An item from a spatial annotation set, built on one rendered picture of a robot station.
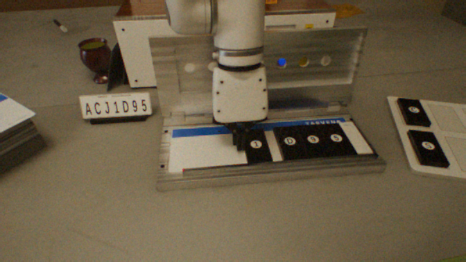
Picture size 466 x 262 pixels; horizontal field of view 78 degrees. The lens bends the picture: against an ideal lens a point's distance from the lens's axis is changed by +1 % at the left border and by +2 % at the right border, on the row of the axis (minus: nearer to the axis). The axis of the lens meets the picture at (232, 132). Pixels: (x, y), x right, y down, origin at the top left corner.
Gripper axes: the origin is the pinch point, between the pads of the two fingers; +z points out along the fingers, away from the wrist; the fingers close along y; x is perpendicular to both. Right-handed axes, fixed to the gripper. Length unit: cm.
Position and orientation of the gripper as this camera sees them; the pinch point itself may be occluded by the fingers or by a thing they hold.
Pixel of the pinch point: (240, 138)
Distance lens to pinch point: 57.0
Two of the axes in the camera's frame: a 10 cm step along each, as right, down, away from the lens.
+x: -1.1, -4.7, 8.7
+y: 9.9, -0.7, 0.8
